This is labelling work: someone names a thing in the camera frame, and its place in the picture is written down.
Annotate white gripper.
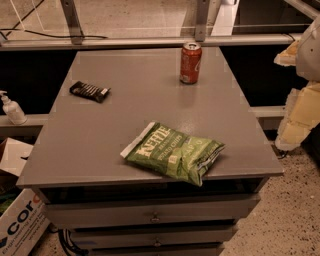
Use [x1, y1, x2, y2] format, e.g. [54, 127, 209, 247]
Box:
[274, 15, 320, 151]

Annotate black rxbar chocolate bar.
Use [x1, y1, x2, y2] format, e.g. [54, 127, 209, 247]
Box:
[69, 81, 110, 103]

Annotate red coke can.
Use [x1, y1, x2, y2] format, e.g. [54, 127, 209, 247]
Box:
[180, 42, 202, 84]

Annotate green kettle chips bag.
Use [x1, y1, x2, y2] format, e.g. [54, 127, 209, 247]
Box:
[120, 122, 225, 187]

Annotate grey drawer cabinet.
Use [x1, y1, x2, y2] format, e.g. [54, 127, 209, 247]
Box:
[18, 47, 282, 256]

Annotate white pump sanitizer bottle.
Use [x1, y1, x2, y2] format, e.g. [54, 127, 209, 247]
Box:
[0, 91, 27, 125]

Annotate white cardboard box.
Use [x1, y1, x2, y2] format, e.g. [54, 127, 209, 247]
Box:
[0, 138, 49, 256]

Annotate grey metal frame rail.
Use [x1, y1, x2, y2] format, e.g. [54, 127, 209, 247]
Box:
[0, 0, 320, 52]

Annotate black cables under cabinet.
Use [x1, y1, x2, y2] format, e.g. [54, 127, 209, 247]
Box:
[57, 229, 90, 256]

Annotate black floor cable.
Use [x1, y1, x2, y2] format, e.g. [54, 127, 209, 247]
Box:
[0, 0, 109, 42]

